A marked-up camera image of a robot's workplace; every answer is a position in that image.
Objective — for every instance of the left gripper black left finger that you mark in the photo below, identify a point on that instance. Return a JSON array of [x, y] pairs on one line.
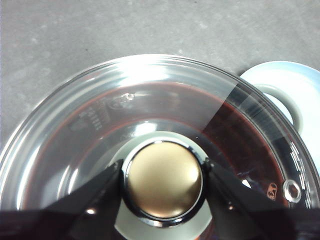
[[75, 220]]

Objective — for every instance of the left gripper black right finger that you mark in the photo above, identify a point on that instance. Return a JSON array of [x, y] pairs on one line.
[[250, 220]]

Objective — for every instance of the glass lid with green knob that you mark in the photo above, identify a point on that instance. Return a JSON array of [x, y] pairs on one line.
[[163, 185]]

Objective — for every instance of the blue round plate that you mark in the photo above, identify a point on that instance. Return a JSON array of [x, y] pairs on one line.
[[287, 72]]

